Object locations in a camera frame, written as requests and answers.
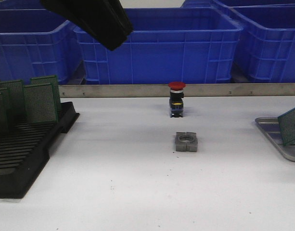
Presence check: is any green perforated circuit board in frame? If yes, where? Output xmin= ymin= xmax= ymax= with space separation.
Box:
xmin=23 ymin=83 xmax=58 ymax=124
xmin=277 ymin=108 xmax=295 ymax=146

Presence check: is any silver metal tray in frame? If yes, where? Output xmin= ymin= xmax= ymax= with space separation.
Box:
xmin=255 ymin=117 xmax=295 ymax=162

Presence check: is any rear right green circuit board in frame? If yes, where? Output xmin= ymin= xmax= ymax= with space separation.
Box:
xmin=30 ymin=75 xmax=62 ymax=112

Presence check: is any rear left green circuit board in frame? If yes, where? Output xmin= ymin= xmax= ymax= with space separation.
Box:
xmin=0 ymin=79 xmax=26 ymax=117

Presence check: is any black slotted board rack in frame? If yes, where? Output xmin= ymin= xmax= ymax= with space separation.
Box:
xmin=0 ymin=102 xmax=79 ymax=199

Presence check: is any centre blue plastic bin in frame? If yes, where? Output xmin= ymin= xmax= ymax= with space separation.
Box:
xmin=75 ymin=8 xmax=242 ymax=85

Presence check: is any blue plastic bin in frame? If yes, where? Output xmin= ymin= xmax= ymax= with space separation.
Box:
xmin=75 ymin=8 xmax=242 ymax=85
xmin=230 ymin=6 xmax=295 ymax=83
xmin=0 ymin=9 xmax=87 ymax=85

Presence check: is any left blue plastic bin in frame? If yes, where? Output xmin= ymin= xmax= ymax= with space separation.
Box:
xmin=0 ymin=9 xmax=87 ymax=85

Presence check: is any right blue plastic bin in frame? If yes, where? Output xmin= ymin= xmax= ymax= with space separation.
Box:
xmin=230 ymin=6 xmax=295 ymax=83

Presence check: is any red emergency stop button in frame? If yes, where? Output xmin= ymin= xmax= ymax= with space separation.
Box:
xmin=168 ymin=81 xmax=186 ymax=117

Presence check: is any far left blue bin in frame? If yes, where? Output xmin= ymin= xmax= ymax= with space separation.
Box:
xmin=0 ymin=0 xmax=44 ymax=10

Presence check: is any far right blue bin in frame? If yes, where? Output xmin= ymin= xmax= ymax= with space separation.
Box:
xmin=181 ymin=0 xmax=295 ymax=9

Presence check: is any grey metal clamp block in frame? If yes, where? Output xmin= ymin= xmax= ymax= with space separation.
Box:
xmin=175 ymin=132 xmax=198 ymax=152

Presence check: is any steel table edge rail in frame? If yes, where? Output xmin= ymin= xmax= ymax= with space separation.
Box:
xmin=59 ymin=83 xmax=295 ymax=98

